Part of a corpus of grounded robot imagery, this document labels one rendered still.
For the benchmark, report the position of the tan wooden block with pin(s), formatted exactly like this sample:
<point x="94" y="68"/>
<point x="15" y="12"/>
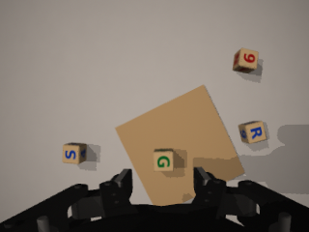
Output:
<point x="163" y="160"/>
<point x="245" y="60"/>
<point x="74" y="153"/>
<point x="252" y="132"/>

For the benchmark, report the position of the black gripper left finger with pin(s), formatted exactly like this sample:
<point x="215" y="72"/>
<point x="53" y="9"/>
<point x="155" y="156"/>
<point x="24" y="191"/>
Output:
<point x="51" y="215"/>

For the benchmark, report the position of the tan square mat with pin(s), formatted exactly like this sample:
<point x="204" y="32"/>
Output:
<point x="190" y="125"/>

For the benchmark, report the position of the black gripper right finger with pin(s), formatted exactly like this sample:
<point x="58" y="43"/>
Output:
<point x="278" y="213"/>

